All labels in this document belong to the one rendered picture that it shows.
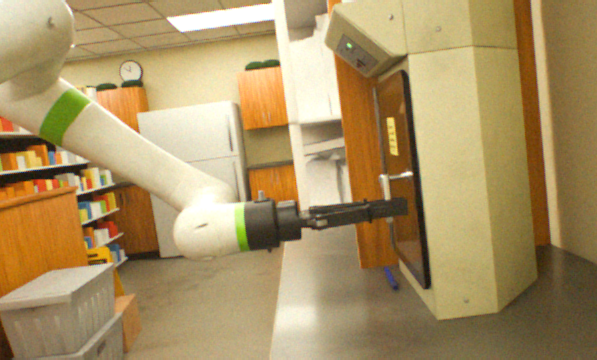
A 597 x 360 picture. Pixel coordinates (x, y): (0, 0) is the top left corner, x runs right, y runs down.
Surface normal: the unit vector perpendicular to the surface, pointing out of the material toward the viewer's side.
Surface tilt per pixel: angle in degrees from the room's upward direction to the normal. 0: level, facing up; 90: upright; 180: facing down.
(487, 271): 90
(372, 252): 90
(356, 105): 90
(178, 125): 90
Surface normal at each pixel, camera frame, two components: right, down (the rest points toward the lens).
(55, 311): 0.01, 0.19
